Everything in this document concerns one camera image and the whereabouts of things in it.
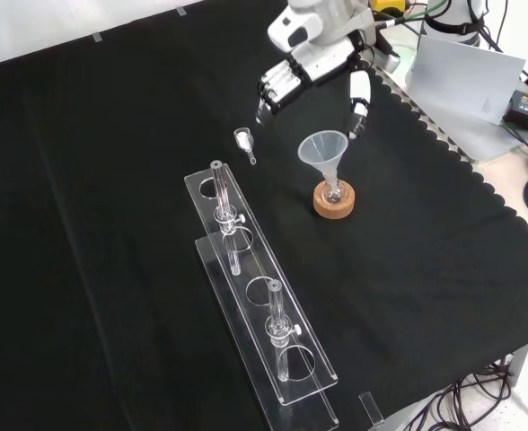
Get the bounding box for translucent plastic funnel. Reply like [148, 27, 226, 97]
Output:
[296, 129, 350, 195]

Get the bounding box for clear weighing funnel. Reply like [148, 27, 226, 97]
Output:
[233, 127, 259, 166]

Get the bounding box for yellow stop button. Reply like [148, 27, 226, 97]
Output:
[370, 0, 408, 15]

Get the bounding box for round-bottom glass flask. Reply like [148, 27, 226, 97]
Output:
[321, 177, 348, 207]

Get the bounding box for cork ring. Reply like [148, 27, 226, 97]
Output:
[312, 178, 357, 220]

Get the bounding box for pale grey board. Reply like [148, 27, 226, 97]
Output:
[409, 34, 527, 163]

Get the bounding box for clear acrylic funnel stand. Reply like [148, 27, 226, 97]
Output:
[183, 159, 340, 428]

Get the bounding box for small clear acrylic block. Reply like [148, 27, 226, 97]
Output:
[357, 391, 384, 428]

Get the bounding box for green cable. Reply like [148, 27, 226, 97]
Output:
[392, 5, 440, 26]

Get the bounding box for black floor cables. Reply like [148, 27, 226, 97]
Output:
[418, 334, 528, 431]

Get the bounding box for black cloth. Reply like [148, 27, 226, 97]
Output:
[0, 0, 528, 431]

